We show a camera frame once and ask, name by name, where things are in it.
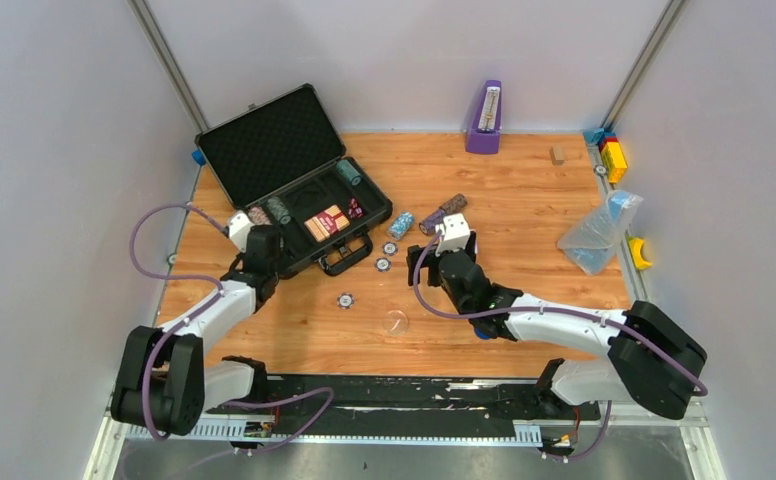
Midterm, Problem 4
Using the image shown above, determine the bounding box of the olive blue chip stack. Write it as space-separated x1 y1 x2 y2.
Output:
266 196 292 225

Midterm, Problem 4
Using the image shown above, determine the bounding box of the small wooden block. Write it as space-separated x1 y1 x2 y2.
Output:
550 146 566 166

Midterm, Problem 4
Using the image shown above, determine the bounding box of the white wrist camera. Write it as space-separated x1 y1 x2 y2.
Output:
226 210 255 252
436 213 471 256

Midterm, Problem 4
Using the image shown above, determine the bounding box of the blue white 10 chip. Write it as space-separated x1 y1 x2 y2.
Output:
337 292 355 309
382 241 398 256
374 257 392 272

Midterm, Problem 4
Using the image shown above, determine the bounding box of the yellow toy block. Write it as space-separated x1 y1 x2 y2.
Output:
600 140 628 184

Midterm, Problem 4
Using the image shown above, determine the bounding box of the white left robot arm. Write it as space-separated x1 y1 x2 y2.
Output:
110 225 282 438

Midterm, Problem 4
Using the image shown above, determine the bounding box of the blue dealer button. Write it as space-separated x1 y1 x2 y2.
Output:
474 327 498 340

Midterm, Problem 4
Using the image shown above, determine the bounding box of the purple metronome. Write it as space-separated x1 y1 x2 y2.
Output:
465 80 502 155

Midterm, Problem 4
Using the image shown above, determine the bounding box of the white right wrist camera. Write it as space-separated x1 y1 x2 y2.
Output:
436 213 471 256

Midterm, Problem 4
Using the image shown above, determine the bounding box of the red playing card box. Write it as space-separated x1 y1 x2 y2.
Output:
304 205 351 242

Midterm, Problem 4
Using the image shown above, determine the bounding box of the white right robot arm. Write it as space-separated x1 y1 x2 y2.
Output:
406 233 708 420

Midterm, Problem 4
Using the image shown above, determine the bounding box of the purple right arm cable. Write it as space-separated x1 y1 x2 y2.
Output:
411 235 709 399

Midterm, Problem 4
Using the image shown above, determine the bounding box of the brown purple chip stack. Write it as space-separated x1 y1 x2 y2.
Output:
440 193 468 215

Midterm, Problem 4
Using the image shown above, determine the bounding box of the black poker set case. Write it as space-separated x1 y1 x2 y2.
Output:
195 84 393 278

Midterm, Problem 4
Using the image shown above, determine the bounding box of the clear round dealer button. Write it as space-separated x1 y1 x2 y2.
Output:
382 310 409 336

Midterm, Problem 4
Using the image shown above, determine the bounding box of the light blue chip stack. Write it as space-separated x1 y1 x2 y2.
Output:
386 211 415 241

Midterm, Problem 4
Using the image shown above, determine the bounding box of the dark green chip stack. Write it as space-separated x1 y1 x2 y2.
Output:
336 158 362 186

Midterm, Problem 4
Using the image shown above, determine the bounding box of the clear bubble wrap bag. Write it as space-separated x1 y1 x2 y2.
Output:
556 190 644 276

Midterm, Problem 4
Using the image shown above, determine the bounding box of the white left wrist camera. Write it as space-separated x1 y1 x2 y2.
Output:
226 210 255 252

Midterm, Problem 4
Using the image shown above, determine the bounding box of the yellow curved toy piece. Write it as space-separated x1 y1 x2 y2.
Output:
627 237 652 271

